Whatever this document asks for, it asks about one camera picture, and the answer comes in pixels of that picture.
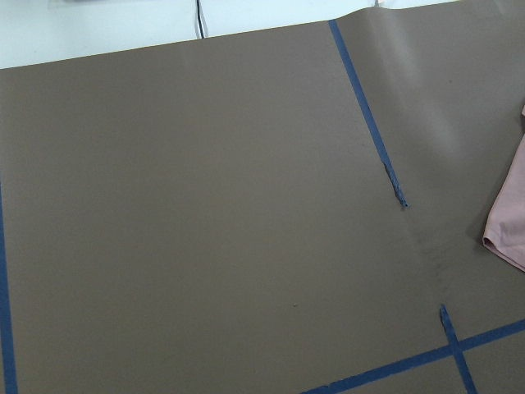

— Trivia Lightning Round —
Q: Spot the pink Snoopy t-shirt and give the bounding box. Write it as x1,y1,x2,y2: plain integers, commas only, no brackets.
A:
482,104,525,273

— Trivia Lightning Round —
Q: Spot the brown paper table cover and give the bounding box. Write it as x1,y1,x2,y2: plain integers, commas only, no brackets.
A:
1,1,524,393

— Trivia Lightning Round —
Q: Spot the black table cable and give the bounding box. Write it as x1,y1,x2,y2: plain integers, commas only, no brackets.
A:
194,0,206,40

